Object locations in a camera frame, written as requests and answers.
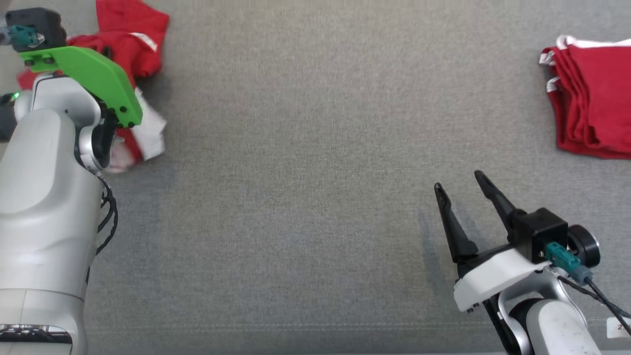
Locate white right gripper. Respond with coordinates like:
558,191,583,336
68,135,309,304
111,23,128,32
434,170,551,314

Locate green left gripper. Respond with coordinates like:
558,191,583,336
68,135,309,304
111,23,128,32
19,45,144,168

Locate red and white shirt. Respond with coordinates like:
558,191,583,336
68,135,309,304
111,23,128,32
17,0,171,174

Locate red shorts with number print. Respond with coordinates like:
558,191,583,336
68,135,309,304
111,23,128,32
538,35,631,160

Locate teal left camera connector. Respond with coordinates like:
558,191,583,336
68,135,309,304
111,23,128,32
0,25,45,48

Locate teal camera connector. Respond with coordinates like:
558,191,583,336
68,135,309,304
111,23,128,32
0,25,45,48
544,241,593,286

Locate teal right camera connector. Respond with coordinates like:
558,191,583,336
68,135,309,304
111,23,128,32
544,241,593,286

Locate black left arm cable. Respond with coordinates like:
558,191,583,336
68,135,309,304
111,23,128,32
74,173,119,286

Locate white cable label tag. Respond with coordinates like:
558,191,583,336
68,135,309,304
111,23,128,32
606,318,631,339

